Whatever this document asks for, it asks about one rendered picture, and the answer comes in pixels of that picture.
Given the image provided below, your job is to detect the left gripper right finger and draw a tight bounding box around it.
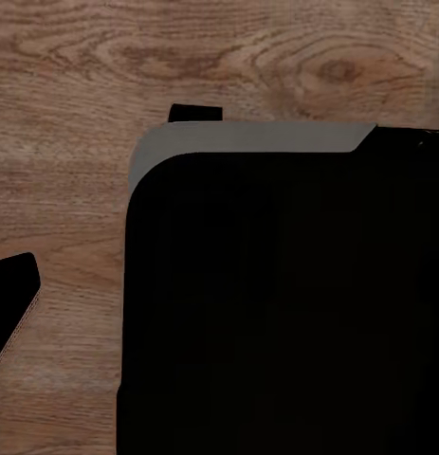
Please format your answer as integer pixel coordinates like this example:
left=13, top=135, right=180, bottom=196
left=416, top=252, right=439, bottom=317

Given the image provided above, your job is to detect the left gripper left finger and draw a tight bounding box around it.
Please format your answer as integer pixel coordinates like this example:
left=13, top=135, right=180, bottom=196
left=0, top=252, right=41, bottom=354

